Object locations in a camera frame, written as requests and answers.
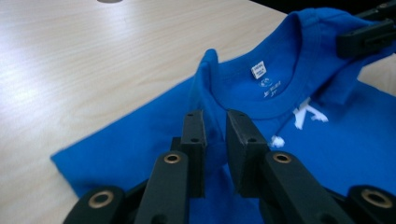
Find blue T-shirt with white print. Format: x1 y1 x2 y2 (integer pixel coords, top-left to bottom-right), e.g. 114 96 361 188
50 7 396 224

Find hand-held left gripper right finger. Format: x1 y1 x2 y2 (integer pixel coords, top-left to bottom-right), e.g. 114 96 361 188
225 110 270 199

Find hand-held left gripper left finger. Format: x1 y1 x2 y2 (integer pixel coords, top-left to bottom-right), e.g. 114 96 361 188
180 109 208 199

